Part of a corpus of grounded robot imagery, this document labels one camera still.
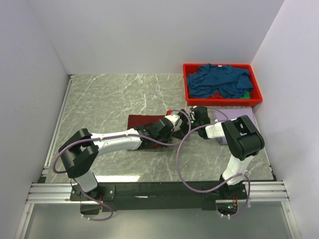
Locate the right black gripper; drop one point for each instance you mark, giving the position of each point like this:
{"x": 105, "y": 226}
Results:
{"x": 184, "y": 117}

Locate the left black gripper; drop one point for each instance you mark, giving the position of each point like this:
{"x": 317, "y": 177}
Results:
{"x": 169, "y": 135}

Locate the dark red t-shirt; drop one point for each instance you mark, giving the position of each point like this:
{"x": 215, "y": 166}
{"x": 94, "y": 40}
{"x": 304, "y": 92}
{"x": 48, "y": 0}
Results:
{"x": 158, "y": 128}

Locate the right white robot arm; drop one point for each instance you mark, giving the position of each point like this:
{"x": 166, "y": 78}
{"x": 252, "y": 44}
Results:
{"x": 243, "y": 139}

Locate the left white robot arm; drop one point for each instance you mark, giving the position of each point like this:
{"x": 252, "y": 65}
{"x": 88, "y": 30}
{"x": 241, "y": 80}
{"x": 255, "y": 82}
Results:
{"x": 80, "y": 151}

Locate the folded lavender t-shirt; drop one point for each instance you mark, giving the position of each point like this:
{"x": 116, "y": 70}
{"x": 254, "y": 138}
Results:
{"x": 235, "y": 113}

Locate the blue t-shirt in bin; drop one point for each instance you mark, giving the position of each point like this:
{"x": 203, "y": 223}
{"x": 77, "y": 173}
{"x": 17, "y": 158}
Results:
{"x": 227, "y": 81}

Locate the green garment in bin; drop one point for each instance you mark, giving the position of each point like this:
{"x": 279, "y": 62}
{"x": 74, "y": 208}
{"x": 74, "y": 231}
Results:
{"x": 246, "y": 95}

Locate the red plastic bin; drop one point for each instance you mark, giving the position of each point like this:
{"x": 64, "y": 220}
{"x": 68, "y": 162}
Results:
{"x": 255, "y": 95}

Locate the black base beam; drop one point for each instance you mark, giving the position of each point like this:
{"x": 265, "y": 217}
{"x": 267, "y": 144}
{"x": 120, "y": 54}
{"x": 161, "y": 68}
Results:
{"x": 116, "y": 196}

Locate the aluminium frame rail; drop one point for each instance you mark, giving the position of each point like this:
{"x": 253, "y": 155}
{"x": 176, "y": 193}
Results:
{"x": 60, "y": 193}

